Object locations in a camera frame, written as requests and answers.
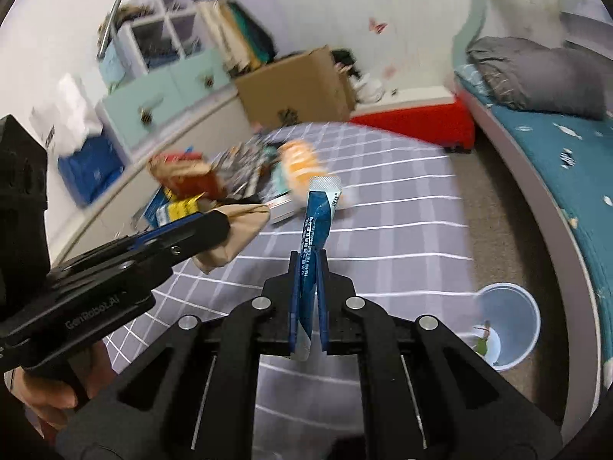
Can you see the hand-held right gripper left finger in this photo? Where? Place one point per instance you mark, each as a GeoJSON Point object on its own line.
{"type": "Point", "coordinates": [294, 292]}

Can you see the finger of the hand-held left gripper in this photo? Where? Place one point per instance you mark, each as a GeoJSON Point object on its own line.
{"type": "Point", "coordinates": [201, 237]}
{"type": "Point", "coordinates": [163, 230]}

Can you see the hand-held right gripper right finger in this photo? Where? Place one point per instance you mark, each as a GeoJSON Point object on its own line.
{"type": "Point", "coordinates": [324, 292]}

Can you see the blue and yellow packet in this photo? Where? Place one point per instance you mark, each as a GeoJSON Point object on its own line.
{"type": "Point", "coordinates": [172, 211]}

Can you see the beige paper bag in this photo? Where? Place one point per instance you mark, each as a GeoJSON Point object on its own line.
{"type": "Point", "coordinates": [239, 235]}

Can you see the red snack packet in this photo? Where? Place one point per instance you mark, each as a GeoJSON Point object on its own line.
{"type": "Point", "coordinates": [184, 175]}

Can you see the blue sachet wrapper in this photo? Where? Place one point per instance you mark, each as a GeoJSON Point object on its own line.
{"type": "Point", "coordinates": [316, 230]}

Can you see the black and white patterned packet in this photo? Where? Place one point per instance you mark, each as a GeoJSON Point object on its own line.
{"type": "Point", "coordinates": [244, 167]}

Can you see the orange snack packet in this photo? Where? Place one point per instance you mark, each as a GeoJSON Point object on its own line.
{"type": "Point", "coordinates": [301, 163]}

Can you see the light blue waste bin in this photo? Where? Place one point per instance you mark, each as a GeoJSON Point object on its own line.
{"type": "Point", "coordinates": [507, 306]}

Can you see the person's left hand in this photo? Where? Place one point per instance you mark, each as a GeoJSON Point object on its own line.
{"type": "Point", "coordinates": [43, 402]}

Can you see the flat white box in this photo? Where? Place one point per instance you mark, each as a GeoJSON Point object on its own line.
{"type": "Point", "coordinates": [282, 208]}

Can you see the grey checked bed sheet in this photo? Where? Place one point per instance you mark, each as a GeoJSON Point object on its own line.
{"type": "Point", "coordinates": [383, 230]}

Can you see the blue bag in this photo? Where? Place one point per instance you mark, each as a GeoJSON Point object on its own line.
{"type": "Point", "coordinates": [93, 170]}

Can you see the white plastic bag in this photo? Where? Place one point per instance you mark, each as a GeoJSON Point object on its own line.
{"type": "Point", "coordinates": [72, 115]}

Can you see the mint drawer cabinet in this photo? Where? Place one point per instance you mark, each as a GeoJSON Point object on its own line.
{"type": "Point", "coordinates": [163, 91]}

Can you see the green wrapper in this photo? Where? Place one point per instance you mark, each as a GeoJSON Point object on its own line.
{"type": "Point", "coordinates": [481, 342]}

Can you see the brown cardboard box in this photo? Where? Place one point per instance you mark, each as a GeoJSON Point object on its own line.
{"type": "Point", "coordinates": [297, 86]}

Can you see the red covered bench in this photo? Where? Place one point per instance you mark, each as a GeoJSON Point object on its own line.
{"type": "Point", "coordinates": [412, 122]}

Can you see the white cube shelf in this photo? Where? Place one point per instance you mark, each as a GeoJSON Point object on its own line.
{"type": "Point", "coordinates": [167, 24]}

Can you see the stack of folded clothes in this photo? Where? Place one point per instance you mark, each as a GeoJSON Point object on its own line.
{"type": "Point", "coordinates": [239, 33]}

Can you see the white bundle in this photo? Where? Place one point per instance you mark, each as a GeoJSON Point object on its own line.
{"type": "Point", "coordinates": [368, 88]}

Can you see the black bag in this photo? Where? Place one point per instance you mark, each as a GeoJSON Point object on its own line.
{"type": "Point", "coordinates": [342, 60]}

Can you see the curved metal pole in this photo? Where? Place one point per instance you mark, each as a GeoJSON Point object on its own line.
{"type": "Point", "coordinates": [117, 5]}

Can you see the bed with teal cover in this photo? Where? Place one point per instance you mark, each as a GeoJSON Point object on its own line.
{"type": "Point", "coordinates": [541, 211]}
{"type": "Point", "coordinates": [565, 167]}

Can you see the grey duvet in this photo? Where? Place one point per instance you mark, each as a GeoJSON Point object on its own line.
{"type": "Point", "coordinates": [541, 76]}

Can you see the pink butterfly wall sticker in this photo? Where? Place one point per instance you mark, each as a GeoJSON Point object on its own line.
{"type": "Point", "coordinates": [377, 25]}

